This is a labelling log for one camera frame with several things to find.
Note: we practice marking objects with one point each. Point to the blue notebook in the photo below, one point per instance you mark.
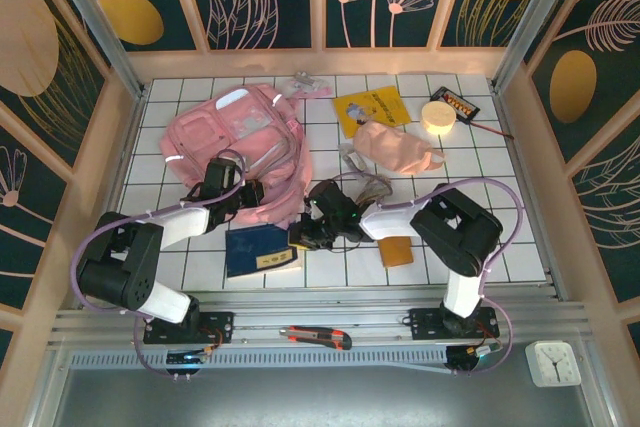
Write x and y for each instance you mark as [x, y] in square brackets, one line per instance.
[250, 247]

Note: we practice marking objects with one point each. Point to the brown leather wallet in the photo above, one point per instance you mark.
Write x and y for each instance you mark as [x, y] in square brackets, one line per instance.
[395, 253]

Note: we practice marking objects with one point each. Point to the pink school backpack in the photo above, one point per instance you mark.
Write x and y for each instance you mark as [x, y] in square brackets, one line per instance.
[225, 117]

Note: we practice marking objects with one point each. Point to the clear plastic case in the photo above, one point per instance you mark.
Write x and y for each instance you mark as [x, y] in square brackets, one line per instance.
[352, 157]

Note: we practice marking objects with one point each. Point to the pink cloth pouch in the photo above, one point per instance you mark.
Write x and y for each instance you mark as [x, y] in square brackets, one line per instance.
[390, 147]

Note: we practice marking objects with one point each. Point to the yellow picture book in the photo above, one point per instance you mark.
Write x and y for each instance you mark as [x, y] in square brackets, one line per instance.
[370, 107]

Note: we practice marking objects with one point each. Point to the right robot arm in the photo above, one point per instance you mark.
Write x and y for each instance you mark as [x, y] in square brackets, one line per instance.
[395, 219]

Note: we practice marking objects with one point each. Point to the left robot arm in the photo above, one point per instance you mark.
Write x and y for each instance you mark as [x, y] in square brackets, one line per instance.
[185, 224]

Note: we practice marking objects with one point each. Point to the black battery pack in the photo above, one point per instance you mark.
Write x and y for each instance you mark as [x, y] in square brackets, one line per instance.
[462, 103]

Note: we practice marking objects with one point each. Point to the orange black utility knife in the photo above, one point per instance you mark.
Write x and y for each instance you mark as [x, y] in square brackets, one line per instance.
[315, 337]

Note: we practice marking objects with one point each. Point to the clear plastic packet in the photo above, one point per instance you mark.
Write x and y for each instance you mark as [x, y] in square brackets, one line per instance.
[306, 80]

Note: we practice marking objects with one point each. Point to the small circuit board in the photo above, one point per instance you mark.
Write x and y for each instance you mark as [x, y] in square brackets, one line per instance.
[472, 357]
[187, 357]

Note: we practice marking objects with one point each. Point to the grey metal sheet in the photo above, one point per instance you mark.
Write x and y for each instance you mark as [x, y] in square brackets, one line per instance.
[325, 402]

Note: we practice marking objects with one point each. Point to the cream round box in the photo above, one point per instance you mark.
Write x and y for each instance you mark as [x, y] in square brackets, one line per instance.
[438, 118]

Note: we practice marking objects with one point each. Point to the white square alarm clock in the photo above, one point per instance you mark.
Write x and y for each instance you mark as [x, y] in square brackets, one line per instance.
[553, 363]

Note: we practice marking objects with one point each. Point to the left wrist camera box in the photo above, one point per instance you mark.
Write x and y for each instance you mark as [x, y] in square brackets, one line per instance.
[221, 174]

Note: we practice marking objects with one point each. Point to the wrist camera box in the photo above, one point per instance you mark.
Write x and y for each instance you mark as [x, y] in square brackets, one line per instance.
[221, 174]
[330, 197]

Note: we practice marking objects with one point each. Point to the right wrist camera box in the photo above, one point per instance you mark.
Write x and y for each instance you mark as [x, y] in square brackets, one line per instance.
[330, 197]

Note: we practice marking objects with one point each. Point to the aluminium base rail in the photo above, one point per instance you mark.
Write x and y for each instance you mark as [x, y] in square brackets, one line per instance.
[350, 312]

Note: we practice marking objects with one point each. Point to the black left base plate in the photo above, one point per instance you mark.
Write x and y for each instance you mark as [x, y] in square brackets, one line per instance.
[220, 327]

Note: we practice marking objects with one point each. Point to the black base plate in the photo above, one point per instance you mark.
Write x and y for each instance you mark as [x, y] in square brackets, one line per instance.
[220, 327]
[425, 322]

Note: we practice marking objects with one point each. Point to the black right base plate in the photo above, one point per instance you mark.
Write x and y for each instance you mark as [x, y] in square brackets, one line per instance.
[425, 322]

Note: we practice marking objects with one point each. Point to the aluminium side rail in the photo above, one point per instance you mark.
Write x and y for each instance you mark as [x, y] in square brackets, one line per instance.
[139, 104]
[552, 267]

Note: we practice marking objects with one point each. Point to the aluminium frame post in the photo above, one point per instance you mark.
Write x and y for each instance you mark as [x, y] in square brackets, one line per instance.
[540, 12]
[100, 32]

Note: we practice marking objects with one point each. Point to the dark floral wall panel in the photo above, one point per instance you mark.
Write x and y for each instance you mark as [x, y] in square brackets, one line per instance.
[25, 222]
[35, 47]
[600, 57]
[615, 217]

